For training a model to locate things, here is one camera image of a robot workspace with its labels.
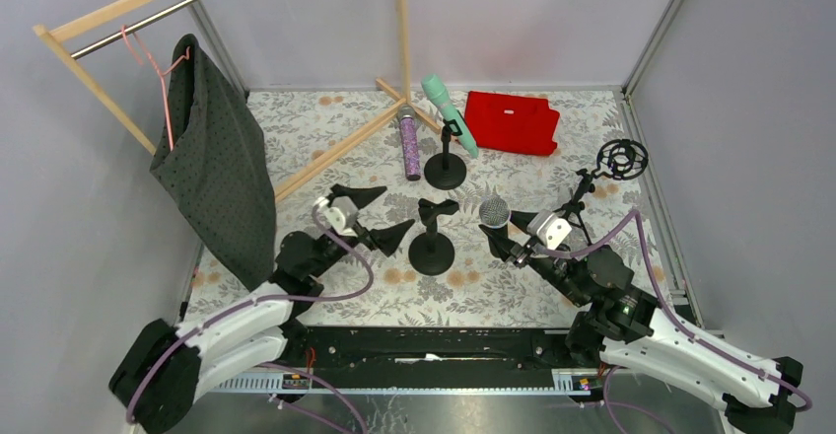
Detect purple glitter microphone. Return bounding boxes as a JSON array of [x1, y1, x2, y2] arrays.
[[396, 105, 422, 181]]

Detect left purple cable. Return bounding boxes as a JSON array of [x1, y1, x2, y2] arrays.
[[123, 202, 376, 434]]

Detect dark grey dotted garment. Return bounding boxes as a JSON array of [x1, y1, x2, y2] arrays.
[[150, 34, 276, 290]]

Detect mint green microphone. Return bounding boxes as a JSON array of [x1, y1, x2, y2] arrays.
[[421, 74, 479, 158]]

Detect pink wire hanger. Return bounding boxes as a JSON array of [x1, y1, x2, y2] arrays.
[[119, 24, 192, 152]]

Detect purple cable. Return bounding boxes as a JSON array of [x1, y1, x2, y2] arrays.
[[535, 208, 814, 434], [123, 202, 376, 434]]

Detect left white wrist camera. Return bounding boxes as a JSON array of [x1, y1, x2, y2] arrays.
[[313, 196, 359, 237]]

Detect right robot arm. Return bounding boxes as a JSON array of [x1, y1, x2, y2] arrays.
[[479, 210, 803, 433]]

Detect black round-base mic stand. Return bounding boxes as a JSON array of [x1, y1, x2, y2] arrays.
[[424, 124, 467, 190]]

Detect wooden clothes rack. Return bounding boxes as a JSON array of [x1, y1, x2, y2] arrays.
[[33, 0, 441, 203]]

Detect black glitter microphone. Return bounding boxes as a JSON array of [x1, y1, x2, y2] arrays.
[[478, 195, 512, 238]]

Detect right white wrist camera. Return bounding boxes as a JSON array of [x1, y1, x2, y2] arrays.
[[526, 210, 572, 251]]

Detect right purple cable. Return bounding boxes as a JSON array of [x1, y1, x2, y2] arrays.
[[535, 208, 814, 434]]

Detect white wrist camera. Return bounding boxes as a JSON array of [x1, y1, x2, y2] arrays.
[[526, 210, 572, 251], [313, 196, 359, 237]]

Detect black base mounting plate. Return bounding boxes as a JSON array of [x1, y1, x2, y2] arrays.
[[244, 325, 632, 390]]

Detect black tripod shock-mount stand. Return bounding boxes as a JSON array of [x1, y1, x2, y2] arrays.
[[557, 138, 649, 244]]

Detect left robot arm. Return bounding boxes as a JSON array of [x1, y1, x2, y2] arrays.
[[108, 184, 414, 433]]

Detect red folded cloth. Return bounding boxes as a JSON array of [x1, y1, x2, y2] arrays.
[[464, 91, 560, 156]]

